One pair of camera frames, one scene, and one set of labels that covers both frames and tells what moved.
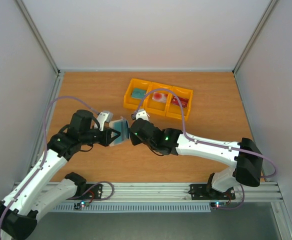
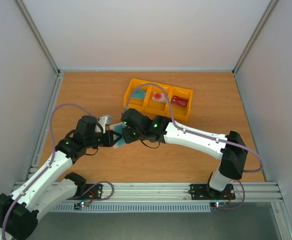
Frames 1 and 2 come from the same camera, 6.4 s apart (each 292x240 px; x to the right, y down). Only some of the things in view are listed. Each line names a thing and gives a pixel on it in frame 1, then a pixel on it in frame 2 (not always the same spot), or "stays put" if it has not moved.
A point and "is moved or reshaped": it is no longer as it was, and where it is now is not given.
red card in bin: x=183 y=101 stays put
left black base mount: x=92 y=191 stays put
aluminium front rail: x=170 y=193 stays put
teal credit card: x=124 y=130 is moved or reshaped
